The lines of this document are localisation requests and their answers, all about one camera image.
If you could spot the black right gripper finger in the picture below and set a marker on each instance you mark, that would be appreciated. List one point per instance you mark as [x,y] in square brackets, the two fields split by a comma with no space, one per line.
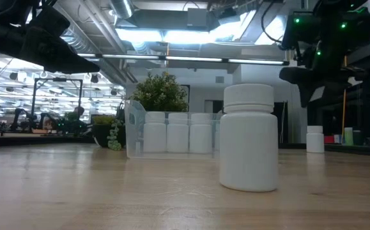
[347,75]
[303,80]

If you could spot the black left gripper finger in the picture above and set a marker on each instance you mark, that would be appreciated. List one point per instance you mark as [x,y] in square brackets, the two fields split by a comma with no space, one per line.
[66,60]

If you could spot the black background robot arm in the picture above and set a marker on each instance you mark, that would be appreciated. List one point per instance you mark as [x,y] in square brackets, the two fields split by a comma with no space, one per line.
[20,116]

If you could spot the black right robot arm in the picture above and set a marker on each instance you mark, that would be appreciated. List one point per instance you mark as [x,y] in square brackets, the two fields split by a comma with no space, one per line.
[357,22]

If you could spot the clear plastic basket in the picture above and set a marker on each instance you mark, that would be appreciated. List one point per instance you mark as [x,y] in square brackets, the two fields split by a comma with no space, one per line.
[133,127]

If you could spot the black ceiling spotlight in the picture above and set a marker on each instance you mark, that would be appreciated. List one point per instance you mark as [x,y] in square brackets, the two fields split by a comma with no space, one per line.
[94,79]
[113,92]
[13,76]

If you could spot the light green bottle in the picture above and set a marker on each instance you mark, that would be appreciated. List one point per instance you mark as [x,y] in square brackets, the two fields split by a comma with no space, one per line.
[348,137]

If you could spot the dark green bottle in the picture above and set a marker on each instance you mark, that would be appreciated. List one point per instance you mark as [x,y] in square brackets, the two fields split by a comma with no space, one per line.
[358,138]

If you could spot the white and blue box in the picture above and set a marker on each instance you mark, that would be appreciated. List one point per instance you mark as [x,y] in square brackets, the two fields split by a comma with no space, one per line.
[337,139]

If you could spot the small red box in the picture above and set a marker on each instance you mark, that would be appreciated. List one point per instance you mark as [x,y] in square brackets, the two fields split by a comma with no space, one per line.
[329,140]

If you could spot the succulent in dark bowl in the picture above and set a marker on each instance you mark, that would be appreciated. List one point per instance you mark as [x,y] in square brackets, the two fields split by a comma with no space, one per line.
[103,134]

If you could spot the bushy plant in black pot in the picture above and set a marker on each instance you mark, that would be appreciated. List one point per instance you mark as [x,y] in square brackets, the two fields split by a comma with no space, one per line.
[159,92]

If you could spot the long ceiling light bar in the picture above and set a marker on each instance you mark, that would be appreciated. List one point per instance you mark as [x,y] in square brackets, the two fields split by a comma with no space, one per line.
[191,59]

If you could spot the grey ceiling box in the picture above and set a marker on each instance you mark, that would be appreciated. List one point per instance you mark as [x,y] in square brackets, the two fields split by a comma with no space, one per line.
[197,17]

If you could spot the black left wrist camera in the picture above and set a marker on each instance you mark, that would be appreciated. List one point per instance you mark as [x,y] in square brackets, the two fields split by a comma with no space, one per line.
[49,20]

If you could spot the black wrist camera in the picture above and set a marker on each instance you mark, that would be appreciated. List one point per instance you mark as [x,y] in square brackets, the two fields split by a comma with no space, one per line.
[49,20]
[299,32]

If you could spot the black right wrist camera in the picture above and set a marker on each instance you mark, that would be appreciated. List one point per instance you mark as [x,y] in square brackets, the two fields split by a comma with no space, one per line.
[299,32]

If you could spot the silver ventilation duct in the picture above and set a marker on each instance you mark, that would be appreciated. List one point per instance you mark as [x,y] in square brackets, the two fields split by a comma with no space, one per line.
[122,8]

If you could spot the grey wall vent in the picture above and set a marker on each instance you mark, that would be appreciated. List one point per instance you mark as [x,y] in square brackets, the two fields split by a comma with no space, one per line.
[219,80]

